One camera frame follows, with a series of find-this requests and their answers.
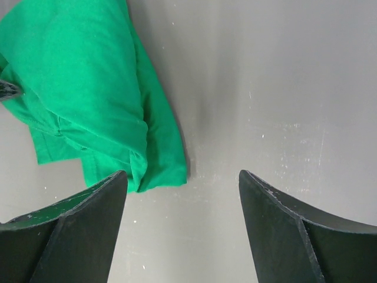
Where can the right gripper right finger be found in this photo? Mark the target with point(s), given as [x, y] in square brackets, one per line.
[292, 241]

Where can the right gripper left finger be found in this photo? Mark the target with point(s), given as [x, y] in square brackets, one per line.
[72, 240]

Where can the green t shirt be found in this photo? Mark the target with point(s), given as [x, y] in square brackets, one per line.
[90, 92]

